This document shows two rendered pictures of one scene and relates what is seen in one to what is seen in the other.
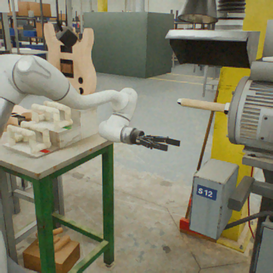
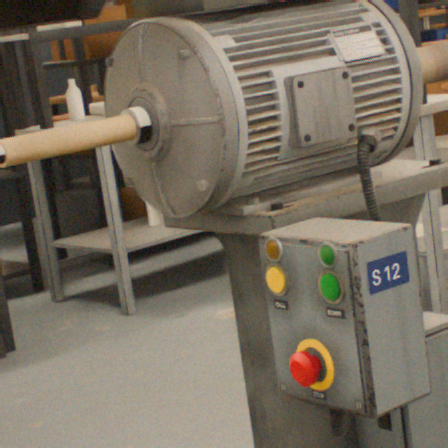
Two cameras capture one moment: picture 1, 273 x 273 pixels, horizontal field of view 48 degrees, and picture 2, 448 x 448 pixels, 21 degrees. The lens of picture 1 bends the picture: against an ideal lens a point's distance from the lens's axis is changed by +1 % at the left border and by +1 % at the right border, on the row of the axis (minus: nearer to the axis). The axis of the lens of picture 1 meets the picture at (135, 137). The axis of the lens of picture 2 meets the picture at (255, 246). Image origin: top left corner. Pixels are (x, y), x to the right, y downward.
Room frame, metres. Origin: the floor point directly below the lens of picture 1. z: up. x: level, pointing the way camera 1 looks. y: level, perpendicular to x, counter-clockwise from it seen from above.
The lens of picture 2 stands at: (0.51, 1.06, 1.39)
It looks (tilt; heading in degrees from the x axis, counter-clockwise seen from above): 11 degrees down; 289
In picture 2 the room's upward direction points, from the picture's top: 8 degrees counter-clockwise
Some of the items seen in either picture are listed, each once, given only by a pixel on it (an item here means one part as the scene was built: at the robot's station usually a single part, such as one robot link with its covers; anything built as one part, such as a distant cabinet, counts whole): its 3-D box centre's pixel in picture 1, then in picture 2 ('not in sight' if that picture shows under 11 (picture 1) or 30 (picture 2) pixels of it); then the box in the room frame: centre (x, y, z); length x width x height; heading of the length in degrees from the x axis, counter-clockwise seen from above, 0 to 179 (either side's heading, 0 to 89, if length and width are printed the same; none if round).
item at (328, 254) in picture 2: not in sight; (326, 255); (0.86, -0.19, 1.11); 0.03 x 0.01 x 0.03; 148
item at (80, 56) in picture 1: (69, 64); not in sight; (1.74, 0.37, 1.33); 0.35 x 0.04 x 0.40; 57
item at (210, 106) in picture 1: (203, 105); (66, 140); (1.19, -0.27, 1.25); 0.18 x 0.03 x 0.03; 58
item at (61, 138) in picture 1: (52, 131); not in sight; (1.60, 0.46, 0.98); 0.27 x 0.16 x 0.09; 58
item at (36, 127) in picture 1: (34, 127); not in sight; (1.50, 0.52, 1.04); 0.20 x 0.03 x 0.03; 57
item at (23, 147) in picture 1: (30, 147); not in sight; (1.48, 0.54, 0.94); 0.27 x 0.15 x 0.01; 58
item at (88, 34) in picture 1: (86, 36); not in sight; (1.67, 0.26, 1.48); 0.07 x 0.04 x 0.09; 57
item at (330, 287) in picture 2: not in sight; (333, 286); (0.86, -0.20, 1.07); 0.03 x 0.01 x 0.03; 148
